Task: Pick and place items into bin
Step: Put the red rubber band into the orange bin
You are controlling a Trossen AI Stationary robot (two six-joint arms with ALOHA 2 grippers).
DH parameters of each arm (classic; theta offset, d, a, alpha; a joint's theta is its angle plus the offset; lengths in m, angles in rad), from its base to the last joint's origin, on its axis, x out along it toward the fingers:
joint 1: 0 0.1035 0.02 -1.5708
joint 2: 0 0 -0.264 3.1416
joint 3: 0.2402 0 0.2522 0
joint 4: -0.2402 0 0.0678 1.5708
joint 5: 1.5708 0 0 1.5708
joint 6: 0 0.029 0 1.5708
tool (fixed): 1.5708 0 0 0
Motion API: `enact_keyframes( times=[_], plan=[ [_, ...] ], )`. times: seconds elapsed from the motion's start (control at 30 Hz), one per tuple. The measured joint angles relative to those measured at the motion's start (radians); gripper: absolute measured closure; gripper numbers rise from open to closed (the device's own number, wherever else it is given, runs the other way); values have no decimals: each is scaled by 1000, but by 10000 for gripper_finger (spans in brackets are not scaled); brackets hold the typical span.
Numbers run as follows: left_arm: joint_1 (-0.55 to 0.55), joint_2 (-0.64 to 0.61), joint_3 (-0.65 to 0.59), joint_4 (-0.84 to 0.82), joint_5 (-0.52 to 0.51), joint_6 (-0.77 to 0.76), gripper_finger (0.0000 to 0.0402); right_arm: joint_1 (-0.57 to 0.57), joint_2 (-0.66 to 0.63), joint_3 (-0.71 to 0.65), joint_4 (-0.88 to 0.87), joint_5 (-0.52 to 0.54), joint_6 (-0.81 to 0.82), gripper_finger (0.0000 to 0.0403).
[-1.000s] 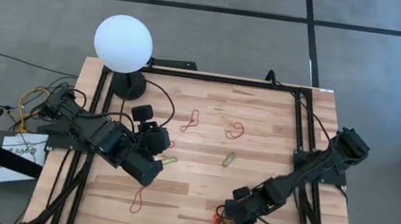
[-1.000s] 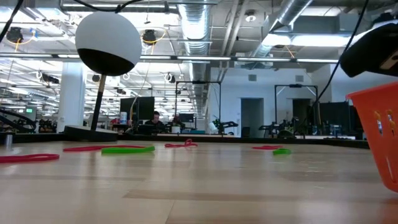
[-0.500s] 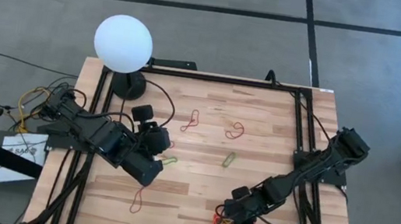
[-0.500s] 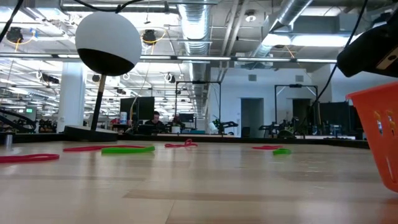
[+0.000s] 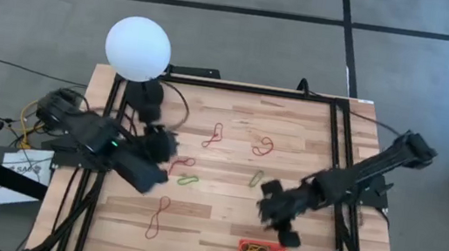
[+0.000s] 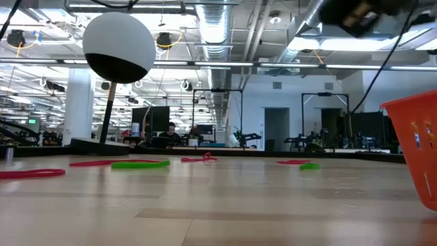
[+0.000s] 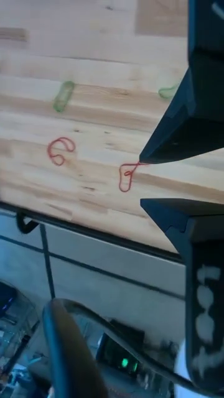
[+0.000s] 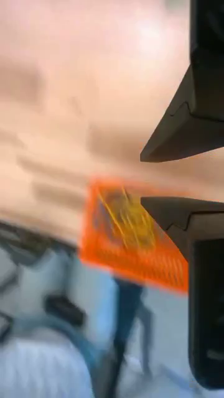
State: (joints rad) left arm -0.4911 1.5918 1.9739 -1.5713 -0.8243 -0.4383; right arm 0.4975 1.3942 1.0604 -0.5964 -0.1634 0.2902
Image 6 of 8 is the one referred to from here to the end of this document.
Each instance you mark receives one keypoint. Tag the green rubber band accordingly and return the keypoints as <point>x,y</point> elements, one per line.
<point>309,166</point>
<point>140,165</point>

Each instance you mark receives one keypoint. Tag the long red rubber band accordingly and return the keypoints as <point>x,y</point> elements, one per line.
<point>34,173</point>

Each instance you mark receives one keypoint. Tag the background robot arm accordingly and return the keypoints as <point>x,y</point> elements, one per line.
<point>307,141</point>
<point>251,136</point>

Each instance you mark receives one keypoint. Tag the orange plastic mesh bin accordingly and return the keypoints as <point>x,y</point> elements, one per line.
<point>409,143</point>

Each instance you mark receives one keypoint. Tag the black background panel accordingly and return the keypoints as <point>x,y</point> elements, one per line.
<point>372,130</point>

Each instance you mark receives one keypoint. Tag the white cup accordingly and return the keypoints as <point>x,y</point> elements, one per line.
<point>193,142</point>

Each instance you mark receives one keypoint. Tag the person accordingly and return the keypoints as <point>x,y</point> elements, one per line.
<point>170,136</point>

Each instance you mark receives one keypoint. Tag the large black monitor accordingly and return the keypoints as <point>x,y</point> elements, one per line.
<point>155,118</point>

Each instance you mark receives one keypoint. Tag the white globe lamp black base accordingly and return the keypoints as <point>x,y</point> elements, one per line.
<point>119,37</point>

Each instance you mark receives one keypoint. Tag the white bottle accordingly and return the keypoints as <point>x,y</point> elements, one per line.
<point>135,130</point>

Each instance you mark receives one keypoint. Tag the green exit sign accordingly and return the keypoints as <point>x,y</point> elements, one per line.
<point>32,121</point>

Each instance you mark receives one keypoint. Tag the small silver cylinder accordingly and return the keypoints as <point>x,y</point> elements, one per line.
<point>9,155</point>

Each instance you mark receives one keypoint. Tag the black background rig frame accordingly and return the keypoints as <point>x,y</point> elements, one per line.
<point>218,90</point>
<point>324,94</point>

